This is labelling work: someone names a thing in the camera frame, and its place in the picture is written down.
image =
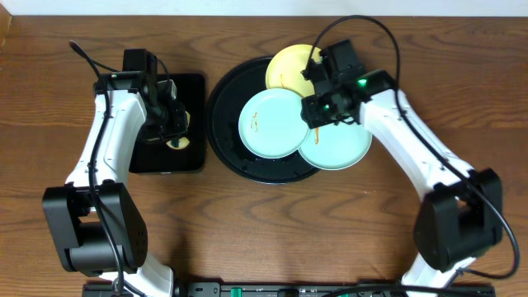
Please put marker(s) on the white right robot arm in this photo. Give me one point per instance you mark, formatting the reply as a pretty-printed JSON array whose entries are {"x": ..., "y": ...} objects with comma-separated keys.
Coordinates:
[{"x": 460, "y": 216}]

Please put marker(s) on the black rectangular water tray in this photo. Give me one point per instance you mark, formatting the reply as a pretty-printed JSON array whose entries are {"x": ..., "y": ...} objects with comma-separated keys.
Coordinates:
[{"x": 160, "y": 158}]

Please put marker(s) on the yellow plate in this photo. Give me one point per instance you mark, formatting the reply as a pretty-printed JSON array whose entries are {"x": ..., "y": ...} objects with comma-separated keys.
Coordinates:
[{"x": 285, "y": 70}]

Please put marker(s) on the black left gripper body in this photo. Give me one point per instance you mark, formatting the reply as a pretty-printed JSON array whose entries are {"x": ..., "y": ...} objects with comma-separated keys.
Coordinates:
[{"x": 174, "y": 129}]

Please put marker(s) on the mint green plate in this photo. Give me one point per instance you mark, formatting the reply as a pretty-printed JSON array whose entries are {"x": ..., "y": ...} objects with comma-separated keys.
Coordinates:
[
  {"x": 270, "y": 123},
  {"x": 336, "y": 147}
]

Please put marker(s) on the round black tray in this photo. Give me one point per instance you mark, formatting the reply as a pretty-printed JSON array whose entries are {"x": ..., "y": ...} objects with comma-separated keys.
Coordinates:
[{"x": 223, "y": 109}]

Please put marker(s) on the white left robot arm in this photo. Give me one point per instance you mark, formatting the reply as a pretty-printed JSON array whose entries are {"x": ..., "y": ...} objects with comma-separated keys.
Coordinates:
[{"x": 96, "y": 228}]

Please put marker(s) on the green yellow sponge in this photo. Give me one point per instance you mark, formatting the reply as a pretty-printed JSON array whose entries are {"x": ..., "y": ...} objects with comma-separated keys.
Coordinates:
[{"x": 180, "y": 141}]

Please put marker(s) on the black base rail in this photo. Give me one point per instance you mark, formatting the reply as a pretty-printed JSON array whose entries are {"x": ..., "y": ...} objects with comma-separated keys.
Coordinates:
[{"x": 205, "y": 289}]

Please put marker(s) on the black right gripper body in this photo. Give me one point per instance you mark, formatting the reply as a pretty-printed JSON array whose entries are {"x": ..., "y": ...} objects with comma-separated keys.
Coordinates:
[{"x": 322, "y": 110}]

